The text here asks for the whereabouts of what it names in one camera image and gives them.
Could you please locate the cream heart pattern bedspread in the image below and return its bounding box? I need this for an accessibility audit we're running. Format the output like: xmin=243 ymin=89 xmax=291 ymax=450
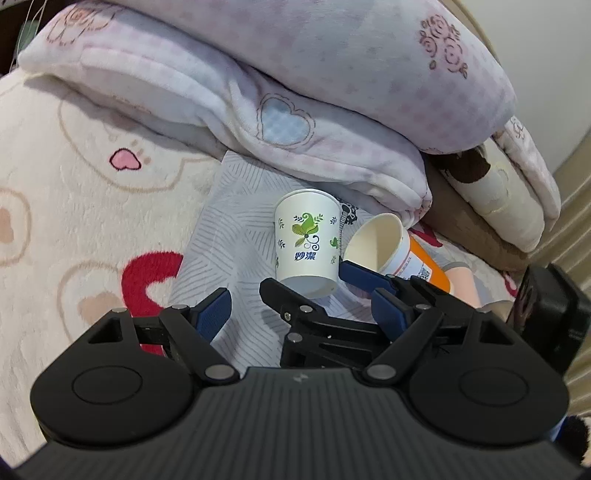
xmin=1 ymin=70 xmax=221 ymax=465

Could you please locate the brown pillow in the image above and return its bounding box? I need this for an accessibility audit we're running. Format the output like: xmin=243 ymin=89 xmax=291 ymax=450
xmin=421 ymin=154 xmax=528 ymax=273

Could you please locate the grey striped white cloth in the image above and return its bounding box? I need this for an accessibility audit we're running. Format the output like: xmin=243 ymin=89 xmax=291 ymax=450
xmin=171 ymin=153 xmax=305 ymax=373

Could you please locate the pink checkered folded blanket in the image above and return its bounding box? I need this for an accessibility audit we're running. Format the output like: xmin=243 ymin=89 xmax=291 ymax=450
xmin=18 ymin=1 xmax=561 ymax=226

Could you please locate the orange paper cup with label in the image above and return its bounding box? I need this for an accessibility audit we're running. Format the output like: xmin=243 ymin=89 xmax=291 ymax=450
xmin=344 ymin=213 xmax=453 ymax=293

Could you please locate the white floral paper cup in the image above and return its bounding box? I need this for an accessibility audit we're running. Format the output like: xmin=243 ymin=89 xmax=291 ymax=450
xmin=274 ymin=189 xmax=341 ymax=299

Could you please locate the cream embroidered pillow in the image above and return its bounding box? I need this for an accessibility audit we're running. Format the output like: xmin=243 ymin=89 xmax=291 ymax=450
xmin=443 ymin=139 xmax=545 ymax=253

